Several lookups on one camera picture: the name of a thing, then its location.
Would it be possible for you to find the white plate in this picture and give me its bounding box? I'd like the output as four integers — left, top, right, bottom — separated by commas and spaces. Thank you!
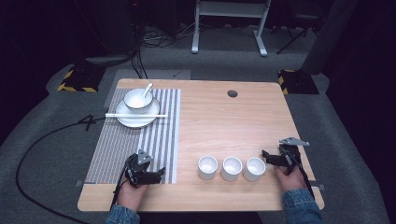
115, 97, 162, 129

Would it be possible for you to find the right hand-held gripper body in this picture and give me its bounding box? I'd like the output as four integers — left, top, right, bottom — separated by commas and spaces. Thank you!
278, 136, 311, 175

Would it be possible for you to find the black yellow striped base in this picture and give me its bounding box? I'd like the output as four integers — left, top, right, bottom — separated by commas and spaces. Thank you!
277, 69, 320, 96
57, 65, 106, 93

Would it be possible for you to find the white metal stand frame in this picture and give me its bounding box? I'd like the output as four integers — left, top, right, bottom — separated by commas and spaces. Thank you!
191, 0, 273, 58

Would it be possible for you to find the white chopstick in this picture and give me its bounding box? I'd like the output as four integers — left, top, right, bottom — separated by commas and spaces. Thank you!
105, 112, 168, 118
105, 114, 168, 119

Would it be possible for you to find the long black floor cable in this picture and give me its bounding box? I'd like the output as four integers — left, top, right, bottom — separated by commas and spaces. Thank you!
15, 116, 108, 224

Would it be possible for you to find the person's left hand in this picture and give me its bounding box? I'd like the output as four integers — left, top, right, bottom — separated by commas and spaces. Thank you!
117, 178, 149, 213

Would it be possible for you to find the white bowl with dark rim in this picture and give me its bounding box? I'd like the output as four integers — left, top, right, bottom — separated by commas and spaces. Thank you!
122, 88, 154, 114

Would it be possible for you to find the person's right hand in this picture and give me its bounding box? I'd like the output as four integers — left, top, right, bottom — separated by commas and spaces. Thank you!
273, 165, 308, 201

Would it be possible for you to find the grey curtain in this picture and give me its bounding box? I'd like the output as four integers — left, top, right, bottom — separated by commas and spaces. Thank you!
300, 0, 360, 76

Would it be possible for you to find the left hand-held gripper black cable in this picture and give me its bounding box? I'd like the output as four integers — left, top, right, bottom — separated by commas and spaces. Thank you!
109, 163, 129, 210

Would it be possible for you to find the white cup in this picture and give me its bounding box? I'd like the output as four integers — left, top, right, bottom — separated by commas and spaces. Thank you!
197, 154, 219, 181
220, 155, 244, 183
242, 156, 267, 183

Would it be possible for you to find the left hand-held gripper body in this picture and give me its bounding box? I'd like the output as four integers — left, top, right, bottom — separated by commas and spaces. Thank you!
125, 148, 159, 188

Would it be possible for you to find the grey striped placemat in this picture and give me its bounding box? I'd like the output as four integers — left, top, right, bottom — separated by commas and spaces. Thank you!
84, 87, 182, 185

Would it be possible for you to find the white ceramic spoon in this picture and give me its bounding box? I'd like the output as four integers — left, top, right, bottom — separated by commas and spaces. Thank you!
142, 82, 154, 98

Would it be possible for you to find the black tripod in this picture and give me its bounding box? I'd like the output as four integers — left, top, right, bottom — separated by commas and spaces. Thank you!
270, 8, 319, 56

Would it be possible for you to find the bundle of black cables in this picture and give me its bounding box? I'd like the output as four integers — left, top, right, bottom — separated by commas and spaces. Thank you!
125, 18, 200, 80

